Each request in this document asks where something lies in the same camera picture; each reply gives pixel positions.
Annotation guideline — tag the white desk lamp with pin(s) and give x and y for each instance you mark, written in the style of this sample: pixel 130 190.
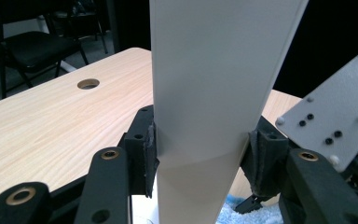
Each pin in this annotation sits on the white desk lamp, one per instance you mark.
pixel 211 77

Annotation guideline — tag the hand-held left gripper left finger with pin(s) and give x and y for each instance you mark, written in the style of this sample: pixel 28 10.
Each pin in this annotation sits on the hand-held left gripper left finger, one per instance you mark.
pixel 140 155

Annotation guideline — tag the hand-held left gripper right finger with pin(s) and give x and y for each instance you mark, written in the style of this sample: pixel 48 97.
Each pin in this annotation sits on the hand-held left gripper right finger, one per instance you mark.
pixel 267 161

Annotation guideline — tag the black folding chair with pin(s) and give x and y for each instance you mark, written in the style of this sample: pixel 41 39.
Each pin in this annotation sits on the black folding chair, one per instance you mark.
pixel 34 49

